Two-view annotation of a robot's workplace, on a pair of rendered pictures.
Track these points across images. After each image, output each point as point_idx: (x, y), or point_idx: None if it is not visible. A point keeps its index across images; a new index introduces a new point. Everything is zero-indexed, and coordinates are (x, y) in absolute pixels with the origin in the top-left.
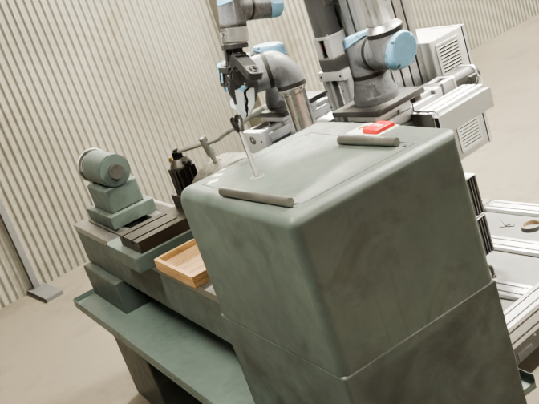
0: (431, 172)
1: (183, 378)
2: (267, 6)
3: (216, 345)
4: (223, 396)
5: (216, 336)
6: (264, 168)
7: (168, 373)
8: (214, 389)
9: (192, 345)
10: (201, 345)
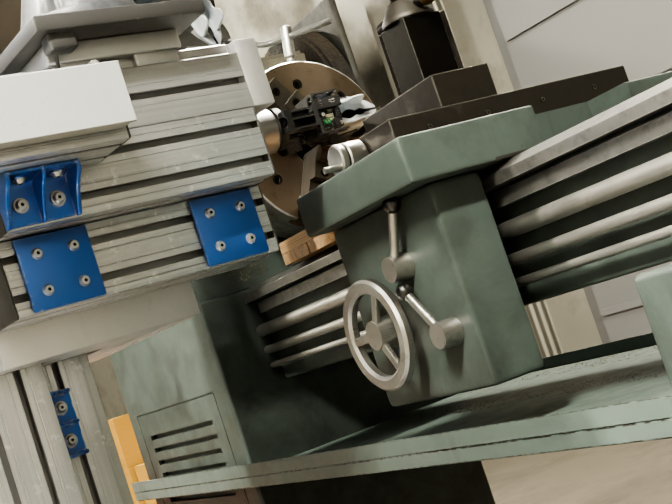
0: None
1: (603, 357)
2: None
3: (556, 381)
4: (514, 379)
5: (563, 383)
6: None
7: (635, 344)
8: (533, 375)
9: (615, 365)
10: (592, 371)
